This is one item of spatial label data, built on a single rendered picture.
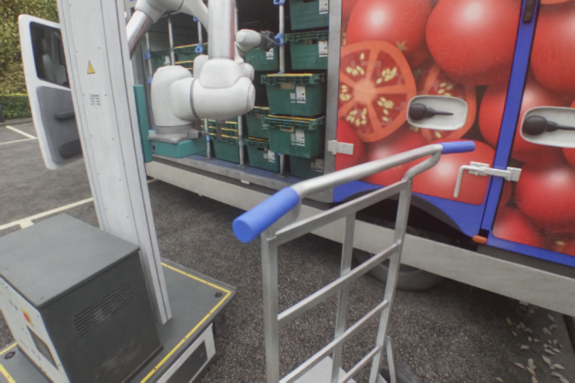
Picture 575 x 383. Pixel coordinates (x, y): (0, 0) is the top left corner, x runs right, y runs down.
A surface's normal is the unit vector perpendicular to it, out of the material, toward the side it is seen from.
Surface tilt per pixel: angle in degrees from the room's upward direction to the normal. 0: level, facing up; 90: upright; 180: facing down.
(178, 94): 84
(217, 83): 77
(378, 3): 90
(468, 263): 90
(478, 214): 90
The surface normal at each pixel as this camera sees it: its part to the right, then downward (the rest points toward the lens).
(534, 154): -0.57, 0.25
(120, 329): 0.90, 0.13
